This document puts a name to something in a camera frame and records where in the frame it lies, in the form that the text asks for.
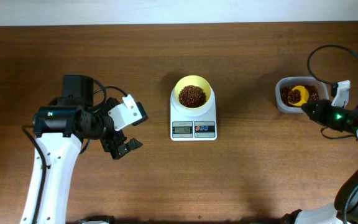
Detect red beans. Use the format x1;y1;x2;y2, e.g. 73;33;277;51
178;85;206;108

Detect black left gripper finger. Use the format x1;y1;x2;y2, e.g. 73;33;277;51
124;138;143;152
111;145;129;160

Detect yellow measuring scoop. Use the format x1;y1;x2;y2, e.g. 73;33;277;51
288;85;310;107

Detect pale yellow bowl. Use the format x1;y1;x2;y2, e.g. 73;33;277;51
173;75;212;109

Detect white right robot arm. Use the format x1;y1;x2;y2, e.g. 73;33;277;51
104;87;358;222

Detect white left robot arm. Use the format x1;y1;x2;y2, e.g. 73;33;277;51
21;75;148;223

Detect clear plastic bean container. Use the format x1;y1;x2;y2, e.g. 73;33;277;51
275;77;329;114

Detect white digital kitchen scale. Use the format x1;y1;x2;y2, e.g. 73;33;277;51
170;88;218;141

